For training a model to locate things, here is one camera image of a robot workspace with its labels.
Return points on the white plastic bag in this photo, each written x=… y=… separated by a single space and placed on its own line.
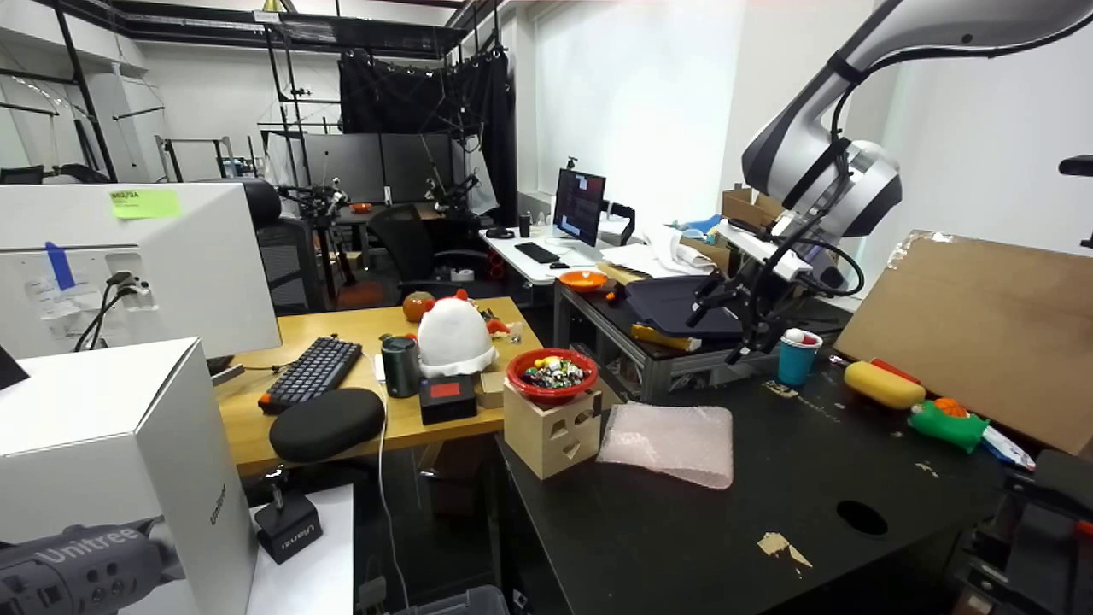
x=456 y=335

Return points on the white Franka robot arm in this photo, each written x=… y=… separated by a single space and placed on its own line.
x=840 y=174

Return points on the pink bubble plastic sheet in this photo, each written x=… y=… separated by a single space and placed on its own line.
x=672 y=446

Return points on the green sticky note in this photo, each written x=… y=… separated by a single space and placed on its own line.
x=143 y=202

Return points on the small black keyboard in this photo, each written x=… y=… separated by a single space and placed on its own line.
x=541 y=253

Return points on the orange bowl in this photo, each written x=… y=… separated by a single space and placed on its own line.
x=584 y=283

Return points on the large white box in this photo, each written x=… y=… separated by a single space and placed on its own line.
x=104 y=446

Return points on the wooden box with holes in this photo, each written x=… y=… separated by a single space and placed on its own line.
x=550 y=444

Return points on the black box with red label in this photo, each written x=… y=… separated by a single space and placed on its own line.
x=449 y=403

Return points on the black oval cushion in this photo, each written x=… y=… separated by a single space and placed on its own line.
x=326 y=425

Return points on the black office chair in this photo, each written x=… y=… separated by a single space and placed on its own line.
x=285 y=258

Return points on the white equipment cabinet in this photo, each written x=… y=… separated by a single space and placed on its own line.
x=193 y=269

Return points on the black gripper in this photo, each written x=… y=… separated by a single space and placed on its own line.
x=780 y=288

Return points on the brown cardboard sheet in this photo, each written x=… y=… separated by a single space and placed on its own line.
x=977 y=327

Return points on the black computer monitor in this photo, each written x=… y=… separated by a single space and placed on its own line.
x=581 y=208

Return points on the open cardboard box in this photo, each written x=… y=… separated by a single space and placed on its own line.
x=747 y=211

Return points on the black curtain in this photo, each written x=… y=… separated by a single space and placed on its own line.
x=421 y=97

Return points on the blue cup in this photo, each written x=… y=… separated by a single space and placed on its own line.
x=796 y=365

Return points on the white desk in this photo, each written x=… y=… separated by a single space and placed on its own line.
x=512 y=253

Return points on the wooden desk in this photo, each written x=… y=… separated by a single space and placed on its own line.
x=344 y=331

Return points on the white and blue marker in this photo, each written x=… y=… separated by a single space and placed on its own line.
x=1010 y=449

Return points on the red bowl with items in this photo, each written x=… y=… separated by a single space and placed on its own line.
x=554 y=399

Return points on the orange ball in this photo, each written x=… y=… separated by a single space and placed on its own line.
x=417 y=310

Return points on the black joystick controller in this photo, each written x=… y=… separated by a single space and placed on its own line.
x=289 y=527

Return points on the blue tape strip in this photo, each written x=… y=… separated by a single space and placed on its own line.
x=58 y=266

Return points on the grey Unitree robot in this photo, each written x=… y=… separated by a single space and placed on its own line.
x=78 y=568

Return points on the green toy cylinder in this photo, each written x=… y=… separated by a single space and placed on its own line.
x=943 y=428

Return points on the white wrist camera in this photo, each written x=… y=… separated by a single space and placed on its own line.
x=762 y=247

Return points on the dark green can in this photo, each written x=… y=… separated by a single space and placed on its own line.
x=400 y=366

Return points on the small tan box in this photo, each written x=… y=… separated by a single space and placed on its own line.
x=492 y=390

